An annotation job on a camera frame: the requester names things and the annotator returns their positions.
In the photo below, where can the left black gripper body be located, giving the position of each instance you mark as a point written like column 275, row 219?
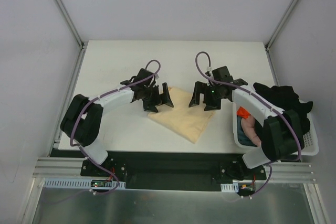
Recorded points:
column 153, row 97

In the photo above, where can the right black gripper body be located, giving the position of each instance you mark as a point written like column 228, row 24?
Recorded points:
column 208, row 96

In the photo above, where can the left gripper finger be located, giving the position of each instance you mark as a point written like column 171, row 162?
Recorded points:
column 150, row 107
column 165, row 98

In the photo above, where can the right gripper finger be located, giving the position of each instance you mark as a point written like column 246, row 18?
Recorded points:
column 212, row 106
column 199, row 88

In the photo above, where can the cream yellow t shirt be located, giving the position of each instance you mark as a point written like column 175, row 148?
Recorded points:
column 187, row 122

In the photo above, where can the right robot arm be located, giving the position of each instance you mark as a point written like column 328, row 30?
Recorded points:
column 280, row 131

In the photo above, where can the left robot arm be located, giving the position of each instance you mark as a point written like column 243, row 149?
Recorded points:
column 82, row 120

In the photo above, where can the orange t shirt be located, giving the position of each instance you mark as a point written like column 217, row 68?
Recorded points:
column 243, row 113

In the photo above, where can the pink garment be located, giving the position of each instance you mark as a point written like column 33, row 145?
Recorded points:
column 248, row 126

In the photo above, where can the blue garment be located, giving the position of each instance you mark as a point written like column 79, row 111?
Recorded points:
column 242, row 138

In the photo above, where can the black t shirt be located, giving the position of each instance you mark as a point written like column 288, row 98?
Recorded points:
column 285, row 97

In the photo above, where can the white laundry basket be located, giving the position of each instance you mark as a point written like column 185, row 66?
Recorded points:
column 310, row 139

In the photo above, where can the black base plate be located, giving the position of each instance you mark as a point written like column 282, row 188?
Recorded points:
column 173, row 171

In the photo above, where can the right aluminium frame post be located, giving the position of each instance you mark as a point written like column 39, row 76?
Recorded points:
column 281, row 24

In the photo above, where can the aluminium frame post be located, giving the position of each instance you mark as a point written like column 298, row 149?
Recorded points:
column 70, row 24
column 281, row 24

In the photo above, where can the left aluminium frame post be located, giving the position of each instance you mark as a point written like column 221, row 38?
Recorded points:
column 70, row 24

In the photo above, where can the right white cable duct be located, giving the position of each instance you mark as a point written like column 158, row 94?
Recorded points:
column 230, row 188

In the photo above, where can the white cable duct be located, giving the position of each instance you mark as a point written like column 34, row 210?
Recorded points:
column 70, row 183
column 230, row 188

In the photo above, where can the left white cable duct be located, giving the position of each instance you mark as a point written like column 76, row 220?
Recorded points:
column 70, row 183

